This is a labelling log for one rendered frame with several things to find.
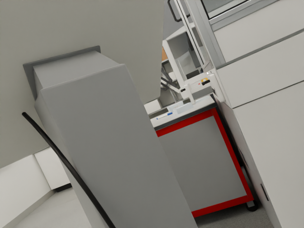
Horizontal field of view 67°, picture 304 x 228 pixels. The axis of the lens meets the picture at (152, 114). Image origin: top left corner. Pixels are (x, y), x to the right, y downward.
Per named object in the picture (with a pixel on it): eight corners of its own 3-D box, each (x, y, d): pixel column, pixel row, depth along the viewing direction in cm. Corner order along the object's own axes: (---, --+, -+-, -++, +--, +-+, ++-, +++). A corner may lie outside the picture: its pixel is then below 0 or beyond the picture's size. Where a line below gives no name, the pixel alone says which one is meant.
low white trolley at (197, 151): (176, 236, 158) (130, 136, 153) (182, 192, 219) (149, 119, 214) (261, 213, 145) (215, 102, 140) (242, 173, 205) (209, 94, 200)
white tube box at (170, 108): (170, 112, 189) (168, 106, 188) (168, 112, 197) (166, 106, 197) (184, 106, 190) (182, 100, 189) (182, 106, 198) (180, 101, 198)
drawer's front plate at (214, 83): (220, 102, 85) (209, 75, 84) (215, 96, 113) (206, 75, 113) (225, 101, 85) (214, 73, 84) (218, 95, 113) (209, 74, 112)
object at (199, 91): (194, 101, 120) (189, 90, 119) (194, 97, 145) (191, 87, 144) (273, 68, 110) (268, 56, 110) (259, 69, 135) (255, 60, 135)
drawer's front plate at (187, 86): (192, 105, 119) (183, 85, 118) (193, 100, 147) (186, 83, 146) (195, 104, 118) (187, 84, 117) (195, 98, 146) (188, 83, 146)
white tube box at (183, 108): (178, 114, 159) (175, 109, 159) (174, 114, 167) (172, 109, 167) (193, 106, 161) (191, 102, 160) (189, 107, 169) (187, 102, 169)
